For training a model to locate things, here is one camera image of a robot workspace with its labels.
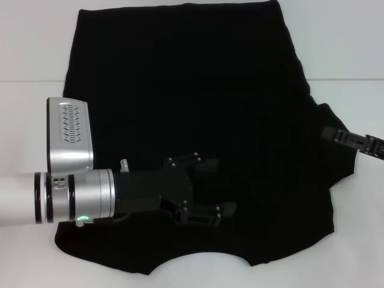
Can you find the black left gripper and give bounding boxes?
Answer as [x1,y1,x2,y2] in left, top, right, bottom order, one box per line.
[113,152,238,228]

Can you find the black shirt with white print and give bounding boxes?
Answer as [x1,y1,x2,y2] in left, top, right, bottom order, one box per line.
[53,0,359,269]

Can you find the left gripper cable with plug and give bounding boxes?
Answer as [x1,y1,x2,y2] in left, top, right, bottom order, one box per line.
[74,211,133,228]

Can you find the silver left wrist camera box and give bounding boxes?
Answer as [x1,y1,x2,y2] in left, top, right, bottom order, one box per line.
[46,97,95,175]

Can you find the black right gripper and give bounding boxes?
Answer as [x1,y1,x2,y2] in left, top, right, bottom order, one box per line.
[319,125,384,160]

